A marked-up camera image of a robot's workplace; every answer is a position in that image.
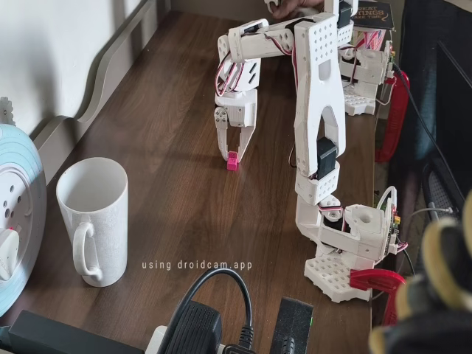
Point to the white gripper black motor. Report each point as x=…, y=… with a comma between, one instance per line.
x=241, y=112

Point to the small pink cube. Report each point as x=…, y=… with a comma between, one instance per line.
x=232, y=163

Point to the white 3D-printed leader arm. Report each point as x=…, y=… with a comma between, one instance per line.
x=368, y=62

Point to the white 3D-printed follower arm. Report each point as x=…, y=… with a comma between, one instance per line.
x=317, y=92

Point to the person's hand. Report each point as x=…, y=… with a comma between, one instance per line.
x=295, y=6

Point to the grey wavy furniture moulding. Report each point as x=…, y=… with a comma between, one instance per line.
x=110, y=55

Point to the red table clamp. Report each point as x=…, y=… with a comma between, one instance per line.
x=376, y=282
x=396, y=110

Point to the white ceramic mug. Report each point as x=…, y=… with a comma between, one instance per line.
x=99, y=236

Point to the black box with gold lettering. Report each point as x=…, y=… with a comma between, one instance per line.
x=376, y=14

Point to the black ribbed power adapter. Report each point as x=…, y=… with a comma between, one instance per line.
x=195, y=324

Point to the black power brick green LED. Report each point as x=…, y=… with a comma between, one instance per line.
x=293, y=321

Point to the white power strip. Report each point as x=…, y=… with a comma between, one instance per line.
x=158, y=337

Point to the black mesh object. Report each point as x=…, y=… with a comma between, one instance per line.
x=440, y=191

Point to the black monitor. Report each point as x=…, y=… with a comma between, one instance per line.
x=455, y=110

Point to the white gear-shaped ornament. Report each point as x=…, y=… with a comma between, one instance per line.
x=5, y=108

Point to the blurred black yellow object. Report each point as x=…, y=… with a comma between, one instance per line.
x=442, y=276

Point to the flat black box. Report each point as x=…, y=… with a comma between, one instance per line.
x=55, y=335

